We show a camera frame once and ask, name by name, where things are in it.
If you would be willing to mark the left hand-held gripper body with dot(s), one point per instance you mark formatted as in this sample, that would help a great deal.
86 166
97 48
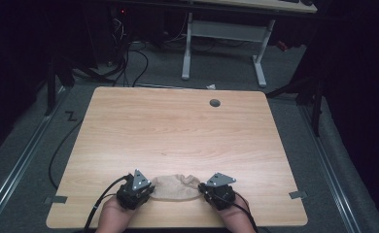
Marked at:
130 195

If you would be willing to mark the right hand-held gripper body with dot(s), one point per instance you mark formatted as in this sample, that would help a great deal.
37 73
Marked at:
222 194

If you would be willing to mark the beige sock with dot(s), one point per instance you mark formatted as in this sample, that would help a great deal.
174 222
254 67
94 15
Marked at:
174 188
178 199

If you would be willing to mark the person's right hand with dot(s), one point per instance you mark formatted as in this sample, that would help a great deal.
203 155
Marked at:
234 220

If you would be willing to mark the person's left hand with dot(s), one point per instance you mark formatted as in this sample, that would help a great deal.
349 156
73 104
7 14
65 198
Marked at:
113 218

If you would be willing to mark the grey tape strip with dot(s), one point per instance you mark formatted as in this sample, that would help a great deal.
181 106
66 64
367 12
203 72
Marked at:
297 194
55 199

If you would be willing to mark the white paper scrap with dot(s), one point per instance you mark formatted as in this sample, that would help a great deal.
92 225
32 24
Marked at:
211 86

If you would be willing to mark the black metal stand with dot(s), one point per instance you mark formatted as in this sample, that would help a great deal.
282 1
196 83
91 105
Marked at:
316 106

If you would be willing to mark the small red object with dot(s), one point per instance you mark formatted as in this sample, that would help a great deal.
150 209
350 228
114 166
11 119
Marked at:
282 45

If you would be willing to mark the white-framed desk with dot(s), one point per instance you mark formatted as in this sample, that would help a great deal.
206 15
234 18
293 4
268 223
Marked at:
226 30

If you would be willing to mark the metal floor rail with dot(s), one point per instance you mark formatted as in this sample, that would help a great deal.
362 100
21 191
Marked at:
331 176
19 166

